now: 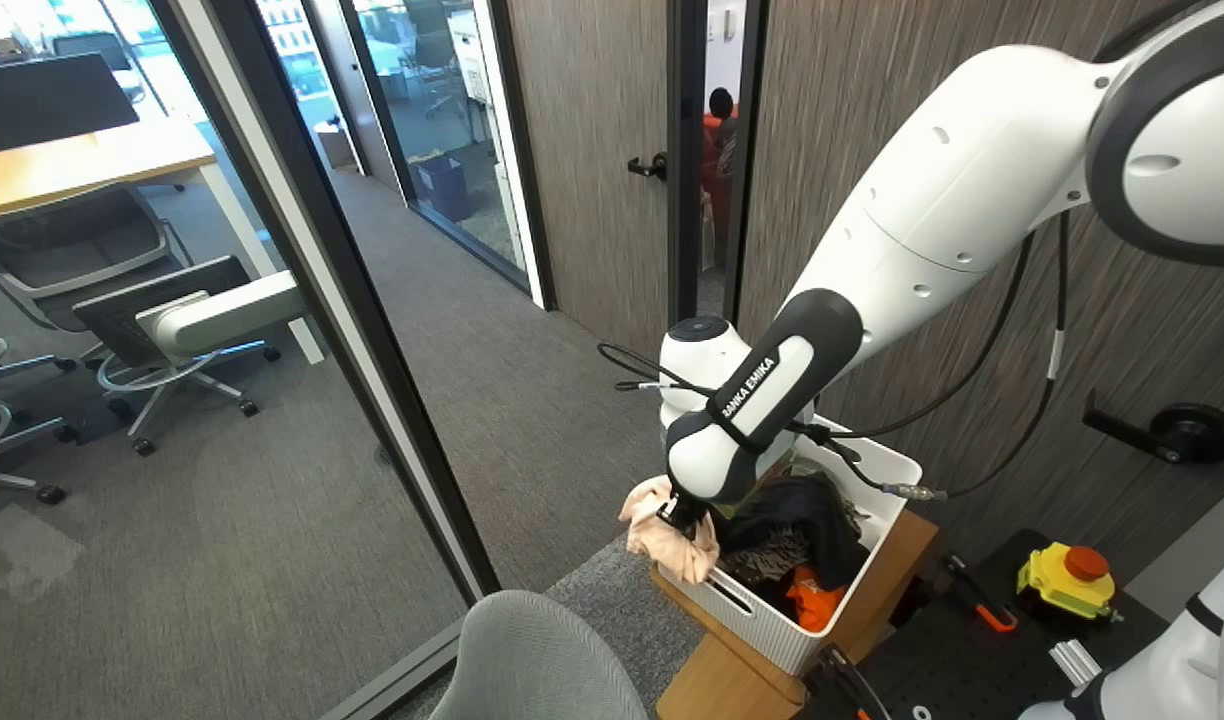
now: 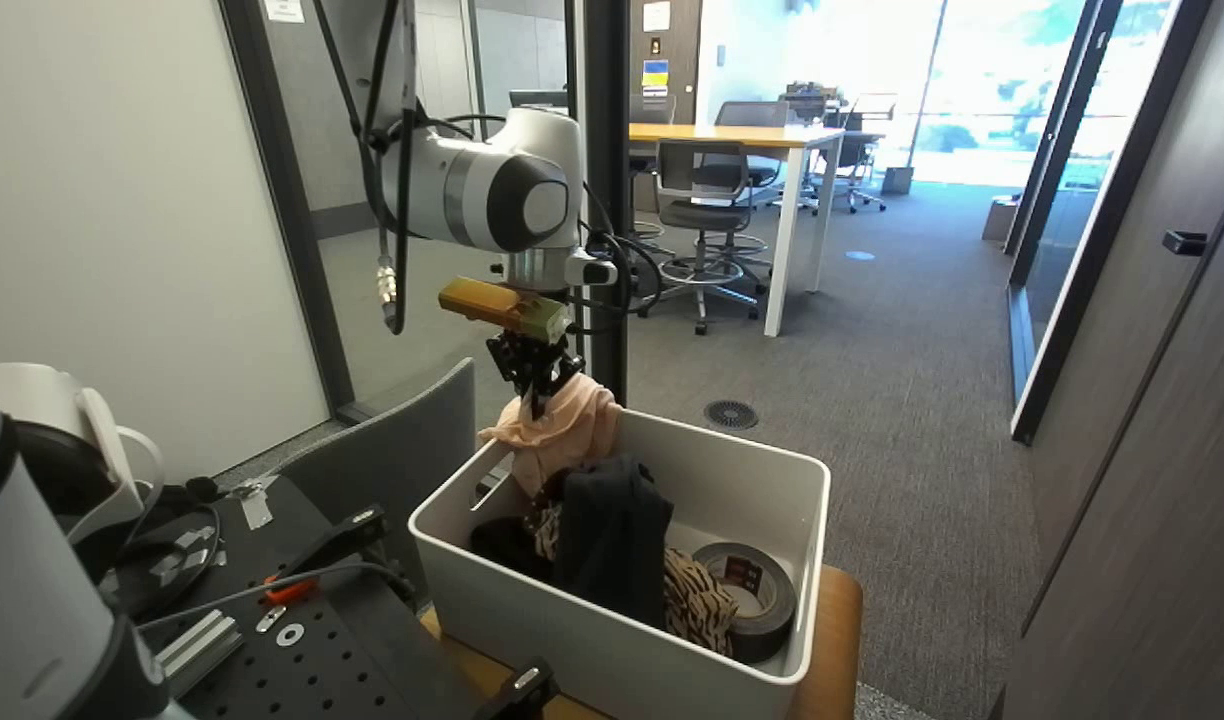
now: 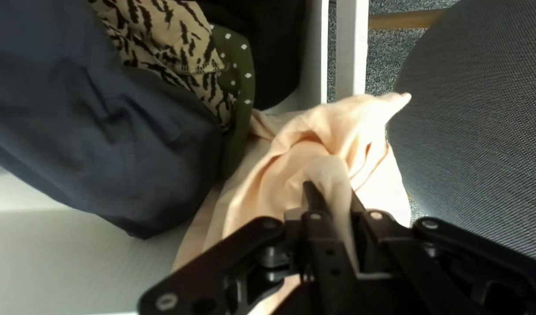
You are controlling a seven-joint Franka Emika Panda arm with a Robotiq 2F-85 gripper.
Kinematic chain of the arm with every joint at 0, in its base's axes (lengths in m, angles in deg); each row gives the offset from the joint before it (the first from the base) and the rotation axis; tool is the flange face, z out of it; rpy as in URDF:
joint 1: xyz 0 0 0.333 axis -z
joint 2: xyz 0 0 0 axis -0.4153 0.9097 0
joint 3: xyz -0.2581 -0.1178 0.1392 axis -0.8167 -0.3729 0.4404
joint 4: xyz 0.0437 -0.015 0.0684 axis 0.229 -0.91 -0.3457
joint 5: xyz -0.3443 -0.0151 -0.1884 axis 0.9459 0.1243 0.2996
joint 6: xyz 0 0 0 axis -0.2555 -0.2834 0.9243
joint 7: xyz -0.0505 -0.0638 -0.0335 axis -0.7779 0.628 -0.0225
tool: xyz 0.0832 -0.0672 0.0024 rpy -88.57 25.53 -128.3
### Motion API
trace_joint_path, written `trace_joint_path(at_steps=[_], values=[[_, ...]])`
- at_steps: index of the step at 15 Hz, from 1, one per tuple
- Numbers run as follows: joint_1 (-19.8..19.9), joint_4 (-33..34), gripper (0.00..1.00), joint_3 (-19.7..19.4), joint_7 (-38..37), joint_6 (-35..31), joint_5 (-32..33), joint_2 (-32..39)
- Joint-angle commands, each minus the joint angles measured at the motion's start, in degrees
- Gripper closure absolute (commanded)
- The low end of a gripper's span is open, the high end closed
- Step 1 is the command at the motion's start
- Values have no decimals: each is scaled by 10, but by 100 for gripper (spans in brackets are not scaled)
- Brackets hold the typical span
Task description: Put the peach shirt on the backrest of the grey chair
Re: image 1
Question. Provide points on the grey chair back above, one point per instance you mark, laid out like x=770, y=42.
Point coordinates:
x=539, y=662

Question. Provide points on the wooden door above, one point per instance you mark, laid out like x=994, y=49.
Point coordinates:
x=594, y=173

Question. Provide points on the brown patterned garment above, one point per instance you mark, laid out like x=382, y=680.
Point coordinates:
x=774, y=558

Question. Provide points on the black backed office chair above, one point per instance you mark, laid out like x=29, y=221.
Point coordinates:
x=158, y=321

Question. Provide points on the black table mat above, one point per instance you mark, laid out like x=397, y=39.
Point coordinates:
x=956, y=675

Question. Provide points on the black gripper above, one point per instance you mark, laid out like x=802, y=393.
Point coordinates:
x=693, y=513

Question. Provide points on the black glass partition frame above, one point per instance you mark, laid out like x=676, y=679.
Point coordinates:
x=333, y=280

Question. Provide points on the black garment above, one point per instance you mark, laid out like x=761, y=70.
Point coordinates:
x=807, y=523

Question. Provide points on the peach shirt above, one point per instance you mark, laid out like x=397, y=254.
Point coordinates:
x=666, y=543

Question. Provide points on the black orange tool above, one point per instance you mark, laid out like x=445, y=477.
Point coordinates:
x=847, y=686

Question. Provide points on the person in orange clothes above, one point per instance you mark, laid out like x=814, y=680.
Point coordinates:
x=716, y=173

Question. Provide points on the orange garment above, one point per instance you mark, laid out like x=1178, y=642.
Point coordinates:
x=814, y=603

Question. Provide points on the black door knob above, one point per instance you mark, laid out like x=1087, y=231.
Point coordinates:
x=649, y=164

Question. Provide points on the grey mesh office chair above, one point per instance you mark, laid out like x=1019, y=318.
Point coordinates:
x=72, y=254

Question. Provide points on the black computer monitor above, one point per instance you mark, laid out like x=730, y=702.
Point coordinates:
x=46, y=102

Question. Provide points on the black waste bin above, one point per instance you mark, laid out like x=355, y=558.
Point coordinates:
x=441, y=184

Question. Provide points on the white plastic basket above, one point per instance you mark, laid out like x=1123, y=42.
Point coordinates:
x=893, y=482

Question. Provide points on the wooden top desk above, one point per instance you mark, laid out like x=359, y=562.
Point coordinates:
x=78, y=164

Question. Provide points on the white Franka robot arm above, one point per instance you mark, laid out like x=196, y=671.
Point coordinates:
x=956, y=184

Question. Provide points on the yellow emergency stop button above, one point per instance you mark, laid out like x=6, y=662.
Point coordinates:
x=1069, y=581

